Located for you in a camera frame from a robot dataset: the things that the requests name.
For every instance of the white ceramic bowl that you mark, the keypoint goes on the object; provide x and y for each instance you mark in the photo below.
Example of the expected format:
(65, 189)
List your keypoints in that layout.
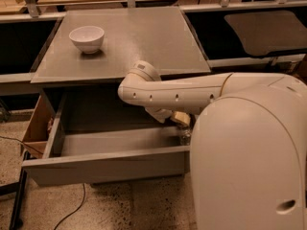
(88, 39)

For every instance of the black metal stand leg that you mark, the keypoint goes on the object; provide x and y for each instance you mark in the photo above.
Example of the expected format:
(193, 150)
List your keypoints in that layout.
(18, 189)

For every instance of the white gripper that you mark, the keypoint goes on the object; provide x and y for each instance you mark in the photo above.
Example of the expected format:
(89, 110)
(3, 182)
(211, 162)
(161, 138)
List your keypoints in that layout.
(163, 115)

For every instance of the clear plastic water bottle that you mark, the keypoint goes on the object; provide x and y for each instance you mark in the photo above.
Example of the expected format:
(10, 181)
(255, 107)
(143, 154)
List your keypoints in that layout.
(185, 134)

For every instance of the grey open top drawer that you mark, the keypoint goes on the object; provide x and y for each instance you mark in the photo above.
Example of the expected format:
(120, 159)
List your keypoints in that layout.
(96, 138)

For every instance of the grey metal rail frame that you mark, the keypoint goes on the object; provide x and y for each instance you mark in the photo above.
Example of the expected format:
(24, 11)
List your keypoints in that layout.
(214, 36)

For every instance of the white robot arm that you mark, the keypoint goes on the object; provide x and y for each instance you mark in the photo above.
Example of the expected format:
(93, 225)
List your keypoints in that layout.
(248, 145)

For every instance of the black office chair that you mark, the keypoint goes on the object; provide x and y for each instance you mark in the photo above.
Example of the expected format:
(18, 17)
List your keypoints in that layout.
(268, 37)

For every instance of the grey cabinet counter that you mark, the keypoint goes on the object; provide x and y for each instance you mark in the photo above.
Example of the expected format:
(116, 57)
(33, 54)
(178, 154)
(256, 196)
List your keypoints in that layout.
(160, 36)

